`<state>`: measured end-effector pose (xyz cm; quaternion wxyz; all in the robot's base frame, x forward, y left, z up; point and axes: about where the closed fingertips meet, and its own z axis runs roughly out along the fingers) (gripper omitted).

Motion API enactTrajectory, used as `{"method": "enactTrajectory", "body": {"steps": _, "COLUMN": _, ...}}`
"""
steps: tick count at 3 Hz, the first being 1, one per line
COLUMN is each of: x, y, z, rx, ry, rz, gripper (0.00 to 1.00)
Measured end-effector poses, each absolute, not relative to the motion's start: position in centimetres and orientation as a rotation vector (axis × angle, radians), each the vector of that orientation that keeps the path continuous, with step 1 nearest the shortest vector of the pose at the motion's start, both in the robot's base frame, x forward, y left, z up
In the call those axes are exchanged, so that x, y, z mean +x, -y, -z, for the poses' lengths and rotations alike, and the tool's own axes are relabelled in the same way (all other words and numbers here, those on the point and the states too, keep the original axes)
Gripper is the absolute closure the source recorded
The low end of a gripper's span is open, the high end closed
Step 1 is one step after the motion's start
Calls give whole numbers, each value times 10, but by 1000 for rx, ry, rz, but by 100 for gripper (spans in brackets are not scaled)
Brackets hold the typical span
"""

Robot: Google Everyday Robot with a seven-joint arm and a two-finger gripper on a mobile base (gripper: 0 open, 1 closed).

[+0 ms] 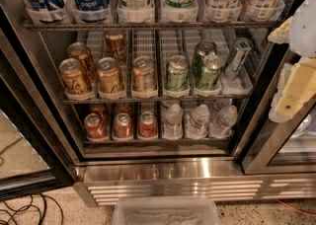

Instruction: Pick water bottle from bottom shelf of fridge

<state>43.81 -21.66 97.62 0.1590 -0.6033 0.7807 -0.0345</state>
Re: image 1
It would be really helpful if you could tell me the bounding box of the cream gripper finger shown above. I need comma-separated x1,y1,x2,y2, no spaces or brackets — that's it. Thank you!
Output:
268,17,292,44
269,57,316,123

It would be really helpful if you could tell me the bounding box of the orange LaCroix can back left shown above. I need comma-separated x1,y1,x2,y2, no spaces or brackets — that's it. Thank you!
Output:
67,42,96,82

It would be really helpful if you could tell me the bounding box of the green LaCroix can left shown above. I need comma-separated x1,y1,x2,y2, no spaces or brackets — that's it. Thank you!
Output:
165,55,189,92

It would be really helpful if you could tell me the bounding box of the red soda can front middle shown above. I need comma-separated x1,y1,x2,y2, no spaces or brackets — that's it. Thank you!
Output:
114,112,132,139

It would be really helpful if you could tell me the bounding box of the glass fridge door left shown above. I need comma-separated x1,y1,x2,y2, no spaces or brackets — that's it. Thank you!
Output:
0,30,76,200

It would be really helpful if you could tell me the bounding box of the black cable on floor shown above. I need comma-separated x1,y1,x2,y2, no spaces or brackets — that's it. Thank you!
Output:
0,192,65,225

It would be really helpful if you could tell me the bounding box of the glass fridge door right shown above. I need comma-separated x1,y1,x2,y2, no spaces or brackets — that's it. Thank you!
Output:
241,49,316,175

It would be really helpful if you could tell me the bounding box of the green LaCroix can front right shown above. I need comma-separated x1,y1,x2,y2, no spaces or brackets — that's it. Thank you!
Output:
196,54,223,91

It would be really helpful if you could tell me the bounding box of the red soda can front right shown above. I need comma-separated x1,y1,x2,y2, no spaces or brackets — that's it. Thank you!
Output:
138,112,157,138

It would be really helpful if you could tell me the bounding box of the red soda can back left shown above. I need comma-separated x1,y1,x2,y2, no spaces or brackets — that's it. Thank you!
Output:
89,104,109,122

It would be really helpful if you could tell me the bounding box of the green lacroix can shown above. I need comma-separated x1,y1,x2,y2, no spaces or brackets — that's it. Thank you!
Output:
165,55,189,92
192,39,217,78
196,54,223,91

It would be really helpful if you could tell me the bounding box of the green LaCroix can back right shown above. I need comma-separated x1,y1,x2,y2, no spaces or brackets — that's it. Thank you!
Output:
192,39,217,78

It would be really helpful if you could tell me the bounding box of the glass fridge door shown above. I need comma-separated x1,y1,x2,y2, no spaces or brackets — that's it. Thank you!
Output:
0,30,76,200
241,49,316,175

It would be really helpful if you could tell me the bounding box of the orange lacroix can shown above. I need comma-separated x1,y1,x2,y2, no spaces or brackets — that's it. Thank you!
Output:
59,58,92,95
67,42,96,82
105,31,127,64
97,57,124,94

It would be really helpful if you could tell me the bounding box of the red soda can front left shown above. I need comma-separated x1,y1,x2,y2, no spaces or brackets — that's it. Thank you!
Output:
84,113,108,139

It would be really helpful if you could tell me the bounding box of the orange LaCroix can front left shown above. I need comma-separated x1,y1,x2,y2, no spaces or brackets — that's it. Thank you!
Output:
59,58,92,95

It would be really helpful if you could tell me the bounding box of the orange cable on floor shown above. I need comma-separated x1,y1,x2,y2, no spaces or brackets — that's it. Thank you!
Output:
275,198,316,218

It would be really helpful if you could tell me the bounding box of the slim silver blue can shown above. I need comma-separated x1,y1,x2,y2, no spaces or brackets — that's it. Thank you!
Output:
224,37,253,80

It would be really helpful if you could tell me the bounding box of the clear water bottle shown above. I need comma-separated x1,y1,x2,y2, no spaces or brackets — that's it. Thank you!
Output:
212,98,232,112
186,105,210,140
163,104,184,140
209,105,238,139
161,100,179,111

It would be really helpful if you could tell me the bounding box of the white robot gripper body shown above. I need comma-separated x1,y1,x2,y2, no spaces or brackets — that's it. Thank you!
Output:
288,0,316,58

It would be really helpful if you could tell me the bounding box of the red soda can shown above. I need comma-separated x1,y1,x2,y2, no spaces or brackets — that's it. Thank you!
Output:
115,103,133,116
138,112,157,138
114,112,132,139
84,113,108,139
89,104,109,122

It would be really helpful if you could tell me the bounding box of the red soda can back middle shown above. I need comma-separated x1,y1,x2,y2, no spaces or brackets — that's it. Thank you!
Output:
115,103,133,116

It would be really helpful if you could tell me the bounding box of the clear plastic bin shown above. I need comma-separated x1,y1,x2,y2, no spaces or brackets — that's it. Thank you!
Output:
113,196,220,225

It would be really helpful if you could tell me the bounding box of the orange LaCroix can far back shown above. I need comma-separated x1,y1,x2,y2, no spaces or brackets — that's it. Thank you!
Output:
105,31,127,64

